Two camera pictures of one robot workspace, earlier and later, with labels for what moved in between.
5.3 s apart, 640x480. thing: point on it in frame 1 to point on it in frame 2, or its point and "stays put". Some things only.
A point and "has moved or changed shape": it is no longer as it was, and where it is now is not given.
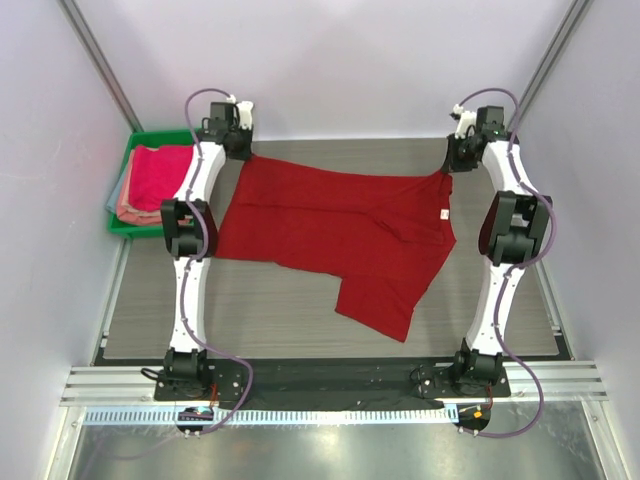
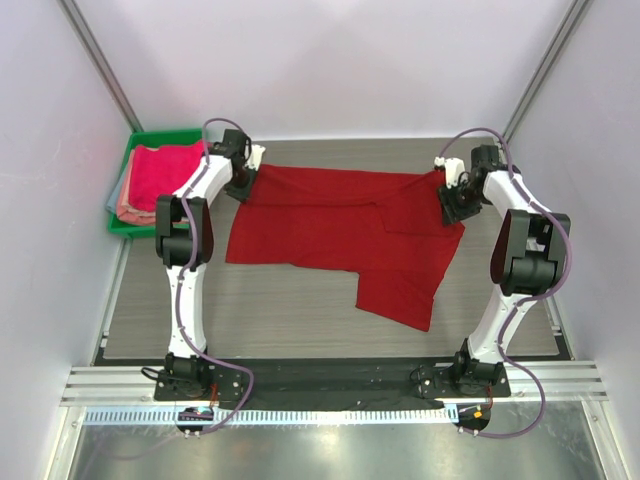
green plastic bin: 182,137 stays put
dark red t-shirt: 384,235 has moved or changed shape
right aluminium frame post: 577,9 stays put
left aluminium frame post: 101,64 stays put
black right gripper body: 452,162 to 455,207
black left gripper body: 242,143 to 241,185
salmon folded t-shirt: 124,210 stays put
